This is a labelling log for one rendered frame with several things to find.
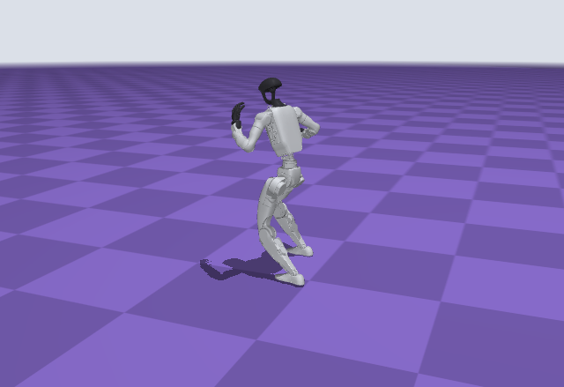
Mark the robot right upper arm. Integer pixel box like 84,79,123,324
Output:
293,107,320,135

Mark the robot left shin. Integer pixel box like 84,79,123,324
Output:
259,228,299,276

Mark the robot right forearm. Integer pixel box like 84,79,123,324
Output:
301,128,314,139

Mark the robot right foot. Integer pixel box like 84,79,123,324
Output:
286,245,313,257

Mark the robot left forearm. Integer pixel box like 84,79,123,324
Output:
231,123,249,148

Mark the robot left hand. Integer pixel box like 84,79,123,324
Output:
232,102,245,129

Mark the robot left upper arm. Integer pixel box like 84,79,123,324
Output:
241,111,272,153

